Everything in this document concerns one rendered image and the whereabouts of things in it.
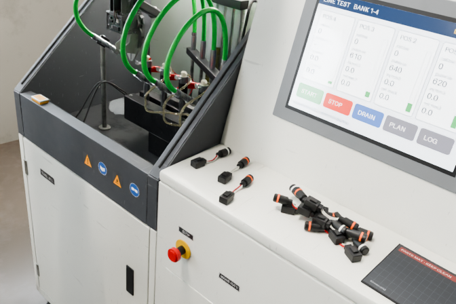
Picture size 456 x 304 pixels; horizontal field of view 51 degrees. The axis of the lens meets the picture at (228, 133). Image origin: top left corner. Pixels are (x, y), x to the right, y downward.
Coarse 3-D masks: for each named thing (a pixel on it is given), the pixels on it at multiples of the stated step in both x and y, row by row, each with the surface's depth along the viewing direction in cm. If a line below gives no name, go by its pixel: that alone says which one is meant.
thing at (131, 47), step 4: (132, 36) 140; (136, 36) 141; (132, 40) 141; (136, 40) 141; (128, 44) 140; (132, 44) 142; (136, 44) 142; (128, 48) 141; (132, 48) 142; (136, 48) 143; (128, 52) 142; (132, 52) 143; (136, 52) 143; (132, 56) 145; (132, 60) 146
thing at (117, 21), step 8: (112, 0) 135; (120, 0) 135; (128, 0) 137; (112, 8) 136; (120, 8) 136; (128, 8) 136; (112, 16) 136; (120, 16) 133; (136, 16) 137; (112, 24) 137; (120, 24) 135; (136, 24) 139; (120, 32) 136; (128, 32) 137
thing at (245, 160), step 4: (240, 160) 120; (244, 160) 121; (248, 160) 122; (240, 164) 119; (244, 164) 120; (224, 172) 114; (228, 172) 114; (232, 172) 118; (220, 176) 113; (224, 176) 113; (228, 176) 113; (220, 180) 113; (224, 180) 113; (228, 180) 114; (224, 184) 113
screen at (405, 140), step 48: (336, 0) 107; (384, 0) 101; (432, 0) 95; (336, 48) 108; (384, 48) 102; (432, 48) 96; (288, 96) 117; (336, 96) 109; (384, 96) 102; (432, 96) 96; (384, 144) 103; (432, 144) 97
